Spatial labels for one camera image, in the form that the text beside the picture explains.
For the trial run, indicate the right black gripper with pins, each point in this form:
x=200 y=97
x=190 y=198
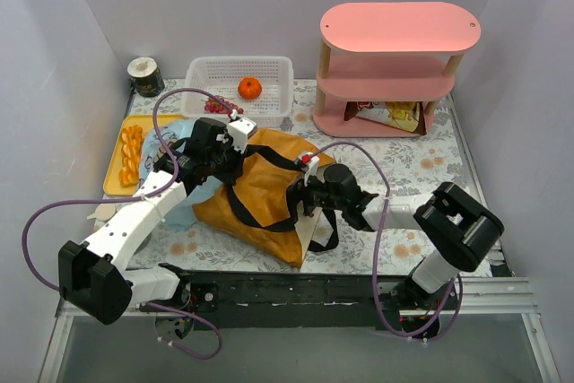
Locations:
x=302 y=192

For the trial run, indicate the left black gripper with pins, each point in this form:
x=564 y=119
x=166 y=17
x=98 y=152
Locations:
x=229 y=161

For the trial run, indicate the red grape bunch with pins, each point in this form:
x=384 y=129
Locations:
x=219 y=105

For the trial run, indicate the blue plastic grocery bag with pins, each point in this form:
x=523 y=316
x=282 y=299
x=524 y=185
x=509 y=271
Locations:
x=182 y=217

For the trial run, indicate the yellow canvas tote bag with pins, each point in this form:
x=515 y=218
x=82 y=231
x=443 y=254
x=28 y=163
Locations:
x=255 y=208

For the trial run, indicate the small orange toy pumpkin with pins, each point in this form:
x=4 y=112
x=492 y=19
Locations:
x=250 y=88

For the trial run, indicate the orange twisted snack food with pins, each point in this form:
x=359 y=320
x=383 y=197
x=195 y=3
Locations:
x=131 y=140

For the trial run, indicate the red snack chip packet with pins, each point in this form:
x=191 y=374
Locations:
x=407 y=116

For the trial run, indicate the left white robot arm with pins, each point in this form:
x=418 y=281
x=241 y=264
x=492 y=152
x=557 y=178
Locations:
x=93 y=274

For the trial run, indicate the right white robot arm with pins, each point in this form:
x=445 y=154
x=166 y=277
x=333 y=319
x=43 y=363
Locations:
x=461 y=229

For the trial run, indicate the floral table mat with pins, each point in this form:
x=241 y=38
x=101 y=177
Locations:
x=412 y=166

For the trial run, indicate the white plastic basket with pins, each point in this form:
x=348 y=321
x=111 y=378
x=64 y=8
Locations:
x=221 y=77

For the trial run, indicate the dark tape roll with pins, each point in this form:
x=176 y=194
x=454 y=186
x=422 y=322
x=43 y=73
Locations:
x=145 y=77

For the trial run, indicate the yellow plastic tray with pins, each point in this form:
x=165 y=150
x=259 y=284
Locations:
x=111 y=184

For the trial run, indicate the small beige wooden spoon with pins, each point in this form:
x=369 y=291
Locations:
x=103 y=212

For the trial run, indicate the pink three-tier shelf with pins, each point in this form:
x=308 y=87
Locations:
x=402 y=51

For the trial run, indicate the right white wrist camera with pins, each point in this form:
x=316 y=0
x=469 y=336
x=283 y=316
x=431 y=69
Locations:
x=309 y=164

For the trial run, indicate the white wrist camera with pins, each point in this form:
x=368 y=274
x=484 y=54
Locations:
x=309 y=164
x=240 y=130

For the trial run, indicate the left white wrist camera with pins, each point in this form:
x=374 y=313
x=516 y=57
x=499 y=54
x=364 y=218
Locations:
x=240 y=130

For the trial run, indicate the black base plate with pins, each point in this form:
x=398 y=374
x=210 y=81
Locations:
x=277 y=300

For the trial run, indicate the aluminium rail frame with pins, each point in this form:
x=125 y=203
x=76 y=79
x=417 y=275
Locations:
x=496 y=336

